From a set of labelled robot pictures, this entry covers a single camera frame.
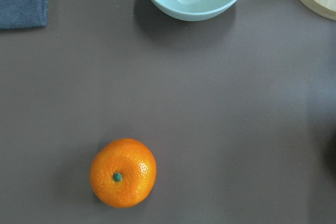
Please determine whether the orange mandarin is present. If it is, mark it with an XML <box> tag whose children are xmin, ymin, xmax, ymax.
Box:
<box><xmin>90</xmin><ymin>138</ymin><xmax>157</xmax><ymax>208</ymax></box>

